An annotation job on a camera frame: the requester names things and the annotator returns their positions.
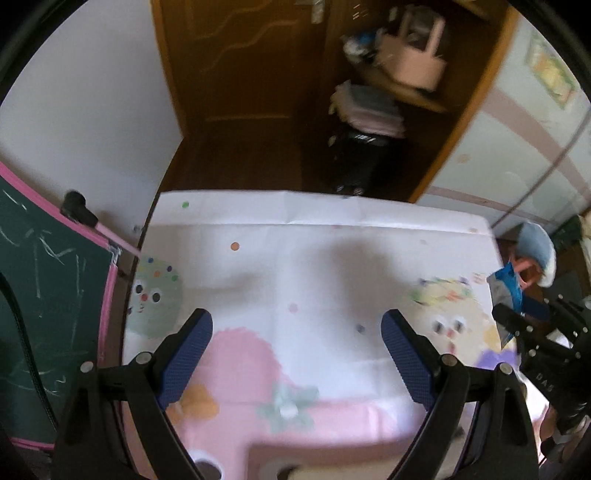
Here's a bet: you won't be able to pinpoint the dark wooden cabinet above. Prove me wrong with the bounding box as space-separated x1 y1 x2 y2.
553 215 591 303

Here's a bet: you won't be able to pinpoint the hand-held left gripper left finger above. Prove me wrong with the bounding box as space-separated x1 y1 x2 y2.
52 308 214 480

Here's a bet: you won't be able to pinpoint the blue white cushion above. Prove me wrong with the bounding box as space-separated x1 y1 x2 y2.
514 222 557 288

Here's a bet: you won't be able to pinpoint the black cable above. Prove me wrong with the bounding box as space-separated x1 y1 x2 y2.
0 272 58 430

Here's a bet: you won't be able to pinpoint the pastel printed tablecloth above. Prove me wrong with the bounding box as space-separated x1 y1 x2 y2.
121 189 527 480

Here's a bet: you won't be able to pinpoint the colourful wall poster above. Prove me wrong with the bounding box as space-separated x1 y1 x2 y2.
526 32 580 109

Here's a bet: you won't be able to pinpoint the folded cloths stack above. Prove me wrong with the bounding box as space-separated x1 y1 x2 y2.
330 80 404 137

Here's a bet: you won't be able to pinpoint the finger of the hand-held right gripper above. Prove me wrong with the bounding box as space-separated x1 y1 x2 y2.
492 305 548 356
545 295 591 324

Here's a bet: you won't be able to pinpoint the pastel floral wardrobe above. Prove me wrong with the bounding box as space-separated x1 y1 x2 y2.
416 14 591 232

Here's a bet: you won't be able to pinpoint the pink basket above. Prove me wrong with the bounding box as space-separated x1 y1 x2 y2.
379 7 448 90

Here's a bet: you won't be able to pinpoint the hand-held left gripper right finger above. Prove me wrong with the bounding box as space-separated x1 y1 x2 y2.
381 309 541 480

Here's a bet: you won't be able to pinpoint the wooden door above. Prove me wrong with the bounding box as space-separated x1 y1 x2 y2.
152 0 326 197

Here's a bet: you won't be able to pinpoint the green chalkboard pink frame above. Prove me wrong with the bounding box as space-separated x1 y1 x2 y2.
0 161 141 450

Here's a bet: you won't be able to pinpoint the small dark round cup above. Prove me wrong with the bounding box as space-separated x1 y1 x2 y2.
191 457 225 480

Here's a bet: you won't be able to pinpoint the black chalkboard clip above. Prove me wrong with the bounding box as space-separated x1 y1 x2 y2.
60 191 100 227

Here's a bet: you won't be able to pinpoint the black striped bag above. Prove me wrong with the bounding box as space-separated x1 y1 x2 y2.
327 131 395 195

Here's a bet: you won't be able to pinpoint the blue snack packet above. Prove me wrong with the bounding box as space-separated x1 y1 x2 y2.
487 263 529 344

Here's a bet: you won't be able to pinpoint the small toys on shelf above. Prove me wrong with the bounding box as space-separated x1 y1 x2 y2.
342 30 384 61

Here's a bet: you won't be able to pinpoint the wooden shelf unit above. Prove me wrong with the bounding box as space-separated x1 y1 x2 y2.
318 0 520 204

